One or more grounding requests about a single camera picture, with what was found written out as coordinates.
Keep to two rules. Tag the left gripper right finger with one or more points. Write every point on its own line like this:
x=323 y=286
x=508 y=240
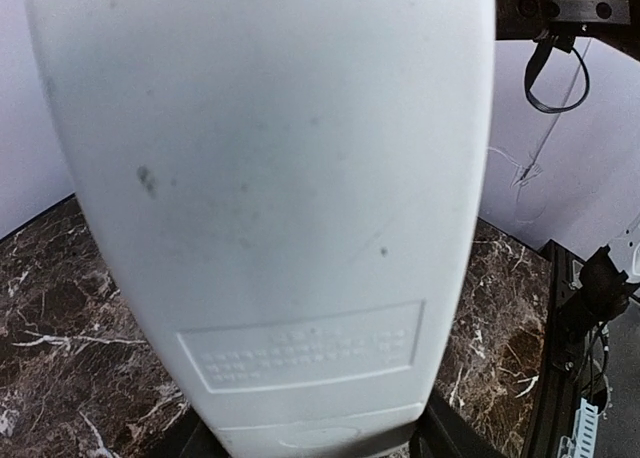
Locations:
x=441 y=432

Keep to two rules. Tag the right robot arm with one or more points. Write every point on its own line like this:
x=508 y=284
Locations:
x=609 y=278

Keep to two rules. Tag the white cable duct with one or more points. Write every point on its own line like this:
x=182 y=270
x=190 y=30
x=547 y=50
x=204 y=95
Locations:
x=582 y=442

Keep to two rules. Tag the black front rail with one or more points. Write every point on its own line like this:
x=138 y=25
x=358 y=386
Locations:
x=568 y=372

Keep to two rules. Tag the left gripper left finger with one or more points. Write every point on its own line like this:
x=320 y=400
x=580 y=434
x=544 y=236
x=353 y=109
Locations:
x=195 y=440

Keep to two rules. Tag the white remote control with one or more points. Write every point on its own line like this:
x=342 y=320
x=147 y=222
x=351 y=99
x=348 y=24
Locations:
x=286 y=192

